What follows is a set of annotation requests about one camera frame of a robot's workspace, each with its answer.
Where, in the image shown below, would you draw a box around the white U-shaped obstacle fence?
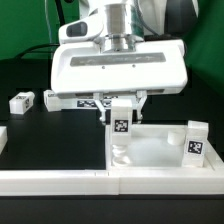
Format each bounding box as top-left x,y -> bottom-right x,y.
0,157 -> 224,196

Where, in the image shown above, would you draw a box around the white marker tag sheet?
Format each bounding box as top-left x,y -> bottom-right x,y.
61,97 -> 118,109

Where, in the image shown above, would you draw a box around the white block left edge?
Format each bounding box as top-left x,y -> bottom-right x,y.
0,126 -> 8,154

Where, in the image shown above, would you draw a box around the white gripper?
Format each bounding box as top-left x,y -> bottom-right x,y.
51,15 -> 187,125

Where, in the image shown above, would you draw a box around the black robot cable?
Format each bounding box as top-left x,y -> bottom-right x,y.
13,0 -> 68,60

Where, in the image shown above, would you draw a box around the white square table top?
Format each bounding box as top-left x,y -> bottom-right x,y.
105,124 -> 220,170

